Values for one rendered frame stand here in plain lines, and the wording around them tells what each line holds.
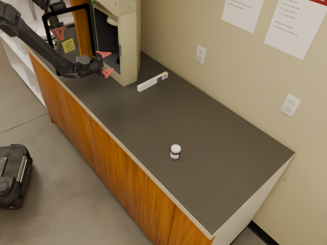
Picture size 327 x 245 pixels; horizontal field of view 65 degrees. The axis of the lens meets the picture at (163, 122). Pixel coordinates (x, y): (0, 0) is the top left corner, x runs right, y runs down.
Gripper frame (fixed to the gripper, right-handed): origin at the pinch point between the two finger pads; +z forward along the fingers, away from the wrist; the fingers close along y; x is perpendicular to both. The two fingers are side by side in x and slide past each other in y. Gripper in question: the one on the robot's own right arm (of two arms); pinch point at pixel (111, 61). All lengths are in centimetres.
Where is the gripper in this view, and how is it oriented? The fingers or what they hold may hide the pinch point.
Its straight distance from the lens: 151.0
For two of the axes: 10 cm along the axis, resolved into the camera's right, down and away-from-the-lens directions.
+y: -0.3, -7.9, -6.2
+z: 7.5, -4.2, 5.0
